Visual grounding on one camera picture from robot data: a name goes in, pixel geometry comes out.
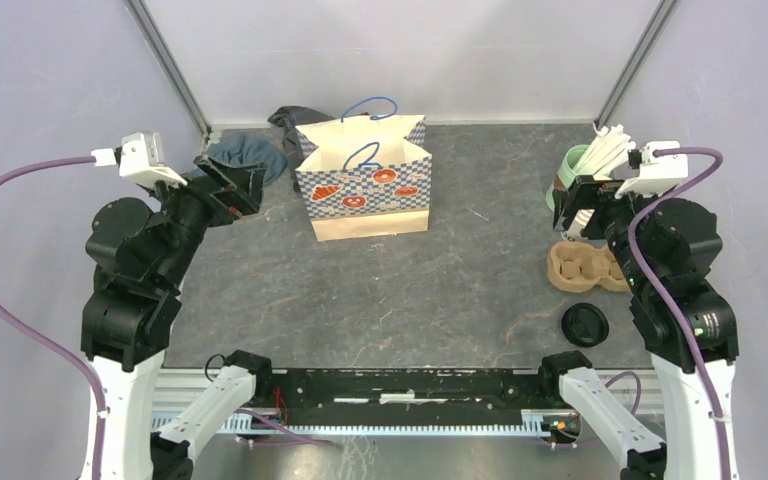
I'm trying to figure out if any white wrapped straws bundle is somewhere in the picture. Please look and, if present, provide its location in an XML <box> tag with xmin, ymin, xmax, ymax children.
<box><xmin>573</xmin><ymin>124</ymin><xmax>637</xmax><ymax>177</ymax></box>

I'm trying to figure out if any aluminium cable rail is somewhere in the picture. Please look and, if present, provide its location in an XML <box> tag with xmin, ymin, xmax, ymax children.
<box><xmin>150</xmin><ymin>409</ymin><xmax>584</xmax><ymax>439</ymax></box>

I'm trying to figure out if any brown cardboard cup carrier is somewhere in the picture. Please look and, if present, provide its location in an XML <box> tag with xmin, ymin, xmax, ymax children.
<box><xmin>547</xmin><ymin>241</ymin><xmax>630</xmax><ymax>293</ymax></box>

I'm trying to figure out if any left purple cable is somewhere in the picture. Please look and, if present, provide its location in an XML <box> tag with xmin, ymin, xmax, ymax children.
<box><xmin>0</xmin><ymin>155</ymin><xmax>108</xmax><ymax>480</ymax></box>

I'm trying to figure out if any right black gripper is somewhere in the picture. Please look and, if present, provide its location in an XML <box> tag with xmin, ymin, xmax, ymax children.
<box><xmin>553</xmin><ymin>170</ymin><xmax>674</xmax><ymax>290</ymax></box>

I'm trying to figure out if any printed paper takeout bag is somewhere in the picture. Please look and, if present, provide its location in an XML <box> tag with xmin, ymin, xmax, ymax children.
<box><xmin>295</xmin><ymin>98</ymin><xmax>433</xmax><ymax>242</ymax></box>

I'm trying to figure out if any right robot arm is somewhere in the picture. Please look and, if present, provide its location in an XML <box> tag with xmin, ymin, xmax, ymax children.
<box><xmin>537</xmin><ymin>175</ymin><xmax>739</xmax><ymax>479</ymax></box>

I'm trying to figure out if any corner metal post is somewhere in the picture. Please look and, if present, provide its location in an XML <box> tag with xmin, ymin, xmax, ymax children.
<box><xmin>592</xmin><ymin>0</ymin><xmax>680</xmax><ymax>129</ymax></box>
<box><xmin>124</xmin><ymin>0</ymin><xmax>212</xmax><ymax>139</ymax></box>

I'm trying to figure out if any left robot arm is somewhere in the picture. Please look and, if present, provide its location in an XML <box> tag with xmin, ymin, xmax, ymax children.
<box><xmin>81</xmin><ymin>156</ymin><xmax>274</xmax><ymax>479</ymax></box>

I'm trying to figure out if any black plastic lid on table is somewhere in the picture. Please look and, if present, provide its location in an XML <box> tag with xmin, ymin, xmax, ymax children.
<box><xmin>560</xmin><ymin>302</ymin><xmax>610</xmax><ymax>348</ymax></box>

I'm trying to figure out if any dark grey cloth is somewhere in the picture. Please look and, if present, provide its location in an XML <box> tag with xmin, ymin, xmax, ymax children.
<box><xmin>268</xmin><ymin>105</ymin><xmax>334</xmax><ymax>194</ymax></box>

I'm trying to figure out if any stack of paper cups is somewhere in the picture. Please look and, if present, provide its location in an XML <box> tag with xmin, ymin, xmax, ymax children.
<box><xmin>561</xmin><ymin>209</ymin><xmax>594</xmax><ymax>241</ymax></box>

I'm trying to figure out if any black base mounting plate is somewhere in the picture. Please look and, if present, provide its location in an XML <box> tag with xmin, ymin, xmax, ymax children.
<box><xmin>243</xmin><ymin>368</ymin><xmax>570</xmax><ymax>427</ymax></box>

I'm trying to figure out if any right corner metal post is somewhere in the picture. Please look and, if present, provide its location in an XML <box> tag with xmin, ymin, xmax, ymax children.
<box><xmin>592</xmin><ymin>0</ymin><xmax>680</xmax><ymax>129</ymax></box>

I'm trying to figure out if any left corner metal post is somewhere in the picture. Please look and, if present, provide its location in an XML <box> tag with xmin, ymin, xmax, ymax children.
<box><xmin>124</xmin><ymin>0</ymin><xmax>212</xmax><ymax>139</ymax></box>

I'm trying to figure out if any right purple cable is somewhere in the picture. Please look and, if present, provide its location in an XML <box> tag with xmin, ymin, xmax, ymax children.
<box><xmin>627</xmin><ymin>146</ymin><xmax>734</xmax><ymax>480</ymax></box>

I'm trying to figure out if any purple cable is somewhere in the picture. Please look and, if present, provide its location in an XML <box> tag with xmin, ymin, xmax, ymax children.
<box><xmin>0</xmin><ymin>155</ymin><xmax>108</xmax><ymax>480</ymax></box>
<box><xmin>627</xmin><ymin>146</ymin><xmax>734</xmax><ymax>480</ymax></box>

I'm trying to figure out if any green straw holder cup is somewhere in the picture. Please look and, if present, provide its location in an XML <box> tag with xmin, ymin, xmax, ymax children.
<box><xmin>545</xmin><ymin>144</ymin><xmax>589</xmax><ymax>210</ymax></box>

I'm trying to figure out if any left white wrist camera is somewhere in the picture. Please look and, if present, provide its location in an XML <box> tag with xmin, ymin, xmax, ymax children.
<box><xmin>90</xmin><ymin>131</ymin><xmax>188</xmax><ymax>189</ymax></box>

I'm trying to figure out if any teal crumpled cloth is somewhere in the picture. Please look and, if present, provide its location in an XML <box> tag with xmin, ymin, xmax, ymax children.
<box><xmin>206</xmin><ymin>132</ymin><xmax>288</xmax><ymax>186</ymax></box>

